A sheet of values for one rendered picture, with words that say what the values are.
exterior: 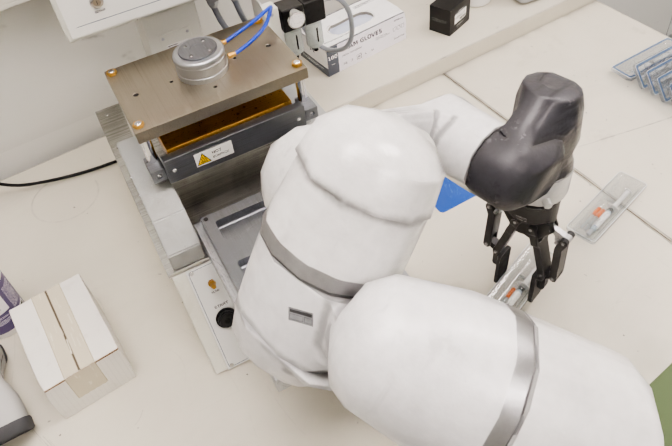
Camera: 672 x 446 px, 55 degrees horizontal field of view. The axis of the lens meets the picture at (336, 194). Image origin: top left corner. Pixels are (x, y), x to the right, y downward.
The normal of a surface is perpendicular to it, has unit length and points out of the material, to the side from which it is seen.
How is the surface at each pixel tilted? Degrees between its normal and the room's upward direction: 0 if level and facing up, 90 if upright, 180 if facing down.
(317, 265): 63
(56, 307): 2
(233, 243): 0
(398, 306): 14
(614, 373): 27
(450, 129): 31
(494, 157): 36
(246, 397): 0
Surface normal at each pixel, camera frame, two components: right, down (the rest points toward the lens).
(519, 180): 0.11, 0.42
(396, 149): 0.28, -0.59
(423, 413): -0.23, 0.26
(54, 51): 0.53, 0.58
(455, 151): -0.69, 0.18
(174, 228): 0.24, -0.13
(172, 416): -0.09, -0.69
